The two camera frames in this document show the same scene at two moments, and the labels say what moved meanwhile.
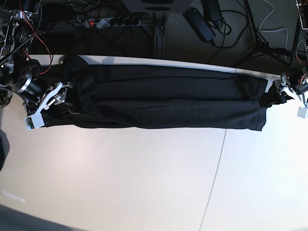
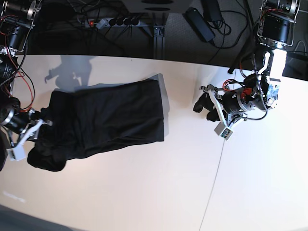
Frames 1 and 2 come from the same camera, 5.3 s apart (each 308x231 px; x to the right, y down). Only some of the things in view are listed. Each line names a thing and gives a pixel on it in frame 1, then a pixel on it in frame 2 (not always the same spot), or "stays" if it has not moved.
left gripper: (54, 95) -> (35, 123)
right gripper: (275, 96) -> (227, 103)
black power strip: (104, 22) stays
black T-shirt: (149, 96) -> (96, 118)
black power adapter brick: (200, 23) stays
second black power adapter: (211, 10) stays
